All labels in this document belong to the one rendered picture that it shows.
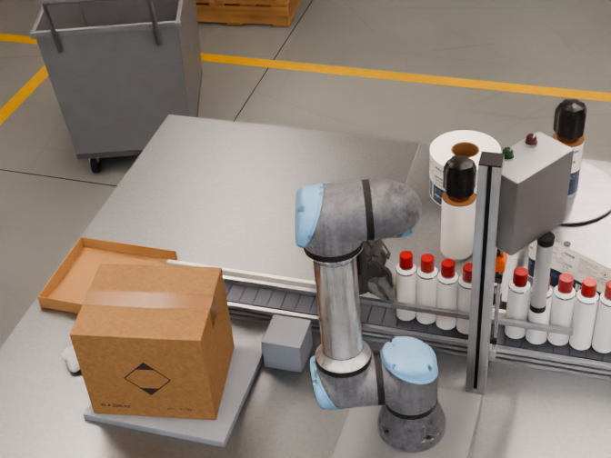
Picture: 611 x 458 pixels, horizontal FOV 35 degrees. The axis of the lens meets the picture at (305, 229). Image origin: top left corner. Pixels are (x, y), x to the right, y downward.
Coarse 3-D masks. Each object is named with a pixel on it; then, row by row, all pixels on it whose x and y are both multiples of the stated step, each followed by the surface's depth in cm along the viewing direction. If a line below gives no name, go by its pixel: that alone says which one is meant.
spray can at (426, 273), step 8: (424, 256) 231; (432, 256) 231; (424, 264) 230; (432, 264) 230; (416, 272) 233; (424, 272) 232; (432, 272) 232; (416, 280) 235; (424, 280) 232; (432, 280) 232; (416, 288) 236; (424, 288) 234; (432, 288) 234; (416, 296) 238; (424, 296) 235; (432, 296) 236; (424, 304) 237; (432, 304) 237; (416, 312) 241; (416, 320) 243; (424, 320) 241; (432, 320) 241
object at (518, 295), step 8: (520, 272) 224; (512, 280) 228; (520, 280) 224; (512, 288) 226; (520, 288) 226; (528, 288) 226; (512, 296) 227; (520, 296) 226; (528, 296) 228; (512, 304) 229; (520, 304) 228; (512, 312) 230; (520, 312) 230; (520, 320) 231; (512, 328) 234; (520, 328) 233; (512, 336) 235; (520, 336) 235
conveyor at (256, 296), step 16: (240, 288) 257; (256, 288) 256; (256, 304) 252; (272, 304) 251; (288, 304) 251; (304, 304) 250; (368, 304) 249; (368, 320) 244; (384, 320) 244; (448, 336) 239; (464, 336) 238; (592, 336) 235; (544, 352) 233; (560, 352) 232; (576, 352) 231; (592, 352) 231
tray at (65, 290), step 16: (80, 240) 280; (96, 240) 279; (80, 256) 279; (96, 256) 278; (112, 256) 278; (128, 256) 277; (144, 256) 277; (160, 256) 275; (64, 272) 273; (80, 272) 273; (48, 288) 266; (64, 288) 268; (80, 288) 268; (48, 304) 262; (64, 304) 260; (80, 304) 258
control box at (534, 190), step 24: (552, 144) 196; (504, 168) 191; (528, 168) 190; (552, 168) 192; (504, 192) 191; (528, 192) 191; (552, 192) 197; (504, 216) 195; (528, 216) 195; (552, 216) 202; (504, 240) 198; (528, 240) 200
